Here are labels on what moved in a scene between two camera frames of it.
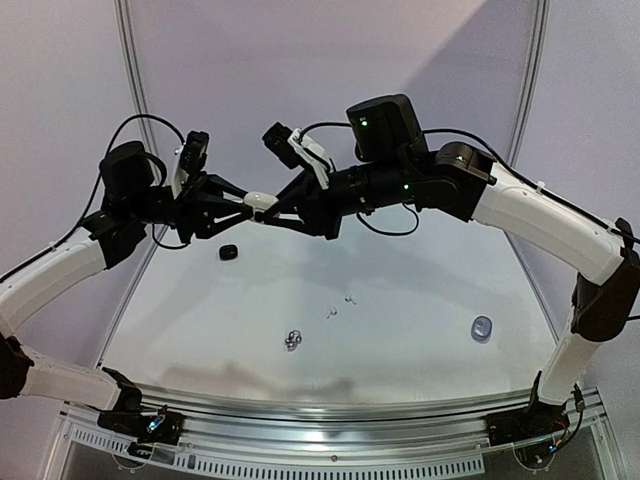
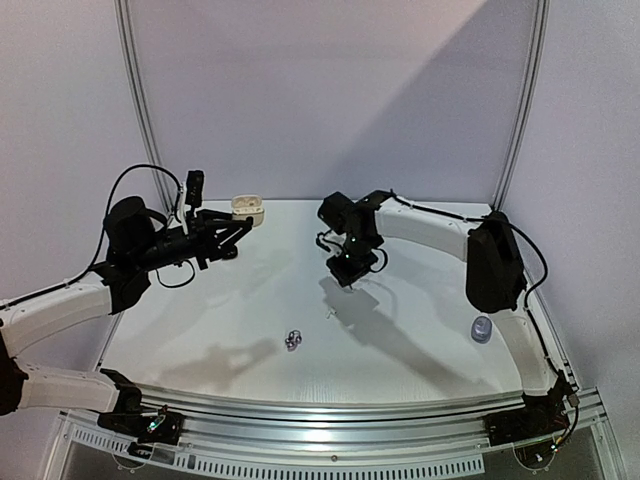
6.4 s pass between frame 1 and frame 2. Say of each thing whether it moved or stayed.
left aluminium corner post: stayed
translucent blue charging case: stayed
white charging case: moved
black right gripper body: moved
